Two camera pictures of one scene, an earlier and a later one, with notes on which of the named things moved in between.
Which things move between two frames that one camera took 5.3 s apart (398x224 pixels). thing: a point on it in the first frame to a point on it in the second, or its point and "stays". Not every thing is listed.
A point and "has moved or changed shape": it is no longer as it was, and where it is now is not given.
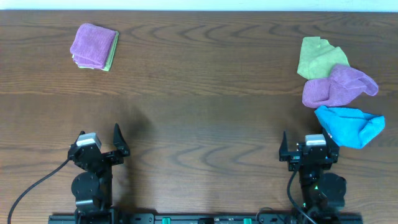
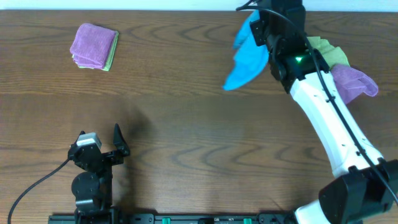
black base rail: x=205 y=218 stays
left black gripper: x=117 y=158 stays
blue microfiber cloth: x=352 y=128 has moved or changed shape
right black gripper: x=293 y=159 to x=257 y=28
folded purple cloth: x=91 y=45 stays
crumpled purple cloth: x=343 y=83 stays
